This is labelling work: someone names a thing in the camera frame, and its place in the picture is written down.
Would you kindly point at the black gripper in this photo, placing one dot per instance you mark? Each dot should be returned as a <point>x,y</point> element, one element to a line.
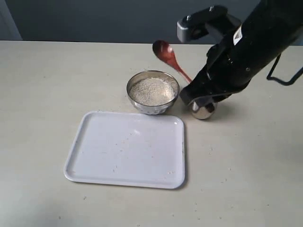
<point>233,62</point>

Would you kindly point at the brown wooden spoon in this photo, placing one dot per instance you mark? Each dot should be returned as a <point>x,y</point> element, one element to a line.
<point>164,52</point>

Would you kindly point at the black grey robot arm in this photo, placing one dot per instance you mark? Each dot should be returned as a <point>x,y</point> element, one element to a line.
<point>288,13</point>

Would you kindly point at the shiny steel cup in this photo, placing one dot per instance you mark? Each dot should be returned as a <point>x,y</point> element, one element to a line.
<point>204,112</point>

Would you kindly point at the steel bowl with rice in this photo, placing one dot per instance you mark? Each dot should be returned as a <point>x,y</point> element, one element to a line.
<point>152,92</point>

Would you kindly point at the white plastic tray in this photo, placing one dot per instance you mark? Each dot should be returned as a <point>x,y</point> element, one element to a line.
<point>128,149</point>

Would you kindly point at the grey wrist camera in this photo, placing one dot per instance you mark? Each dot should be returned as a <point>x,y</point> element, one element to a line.
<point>214,21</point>

